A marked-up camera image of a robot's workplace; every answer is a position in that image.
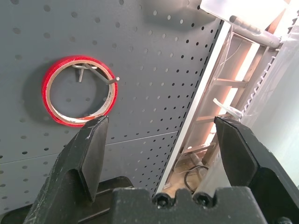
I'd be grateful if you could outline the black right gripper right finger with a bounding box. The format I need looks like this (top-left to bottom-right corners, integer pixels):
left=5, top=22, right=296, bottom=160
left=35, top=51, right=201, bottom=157
left=214, top=116, right=299, bottom=224

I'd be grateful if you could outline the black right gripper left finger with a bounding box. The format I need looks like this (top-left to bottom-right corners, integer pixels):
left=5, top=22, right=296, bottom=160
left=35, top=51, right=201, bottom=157
left=23, top=116, right=109, bottom=224

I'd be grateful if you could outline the grey metal pegboard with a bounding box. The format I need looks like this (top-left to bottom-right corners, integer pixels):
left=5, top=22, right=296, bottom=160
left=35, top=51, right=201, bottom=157
left=0, top=0, right=224, bottom=210

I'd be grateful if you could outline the white zip tie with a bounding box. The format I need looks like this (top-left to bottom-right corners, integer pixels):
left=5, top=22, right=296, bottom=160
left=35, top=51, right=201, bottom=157
left=212, top=98, right=242, bottom=119

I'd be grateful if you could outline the light grey panel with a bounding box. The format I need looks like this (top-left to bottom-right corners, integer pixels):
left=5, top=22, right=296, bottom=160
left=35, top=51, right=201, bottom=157
left=240, top=35, right=299, bottom=187

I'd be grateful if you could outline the red tape roll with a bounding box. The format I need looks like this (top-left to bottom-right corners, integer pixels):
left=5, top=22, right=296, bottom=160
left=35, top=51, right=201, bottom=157
left=41, top=55, right=119, bottom=127

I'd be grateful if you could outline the silver peg hook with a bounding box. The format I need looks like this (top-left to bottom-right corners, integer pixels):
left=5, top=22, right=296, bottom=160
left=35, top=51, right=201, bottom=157
left=71, top=63, right=121, bottom=85

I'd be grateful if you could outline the grey plastic pipe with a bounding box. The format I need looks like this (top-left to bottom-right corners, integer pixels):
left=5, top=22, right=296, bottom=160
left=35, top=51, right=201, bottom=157
left=230, top=15, right=281, bottom=49

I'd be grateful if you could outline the translucent white plastic bin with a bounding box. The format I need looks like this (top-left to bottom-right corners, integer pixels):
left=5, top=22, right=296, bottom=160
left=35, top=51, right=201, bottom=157
left=200, top=0, right=292, bottom=24

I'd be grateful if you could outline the black cable loop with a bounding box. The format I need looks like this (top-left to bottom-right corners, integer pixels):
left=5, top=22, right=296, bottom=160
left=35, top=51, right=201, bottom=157
left=184, top=165, right=210, bottom=193

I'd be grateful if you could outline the wooden ladder frame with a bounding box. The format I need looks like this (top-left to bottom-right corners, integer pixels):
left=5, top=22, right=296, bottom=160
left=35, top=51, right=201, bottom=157
left=182, top=32, right=262, bottom=159

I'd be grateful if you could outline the white pegboard frame post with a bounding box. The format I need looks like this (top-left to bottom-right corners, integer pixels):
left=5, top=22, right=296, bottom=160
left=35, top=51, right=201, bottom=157
left=155, top=21, right=232, bottom=194

